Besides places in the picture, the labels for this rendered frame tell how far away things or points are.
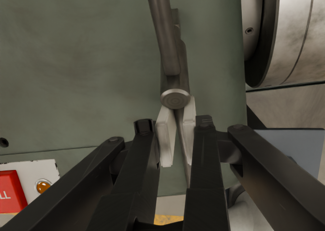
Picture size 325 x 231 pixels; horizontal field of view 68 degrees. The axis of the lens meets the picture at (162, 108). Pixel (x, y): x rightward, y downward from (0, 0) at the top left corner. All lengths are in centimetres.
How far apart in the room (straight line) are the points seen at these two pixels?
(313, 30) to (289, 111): 140
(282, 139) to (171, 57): 76
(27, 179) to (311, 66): 41
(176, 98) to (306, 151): 80
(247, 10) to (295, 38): 7
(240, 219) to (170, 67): 61
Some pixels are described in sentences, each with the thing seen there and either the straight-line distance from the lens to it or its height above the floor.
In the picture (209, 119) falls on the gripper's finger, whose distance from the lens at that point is 17.
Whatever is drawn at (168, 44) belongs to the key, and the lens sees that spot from 16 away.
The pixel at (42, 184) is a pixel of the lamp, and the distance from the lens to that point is 37.
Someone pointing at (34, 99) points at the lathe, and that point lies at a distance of 33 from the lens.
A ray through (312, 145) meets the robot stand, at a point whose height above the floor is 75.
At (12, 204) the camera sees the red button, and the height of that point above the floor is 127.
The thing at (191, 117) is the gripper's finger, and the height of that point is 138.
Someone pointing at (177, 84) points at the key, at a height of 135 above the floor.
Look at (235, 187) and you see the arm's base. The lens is 86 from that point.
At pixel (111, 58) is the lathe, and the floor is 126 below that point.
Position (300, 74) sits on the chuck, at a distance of 38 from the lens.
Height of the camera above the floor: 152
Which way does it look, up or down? 72 degrees down
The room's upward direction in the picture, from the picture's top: 160 degrees counter-clockwise
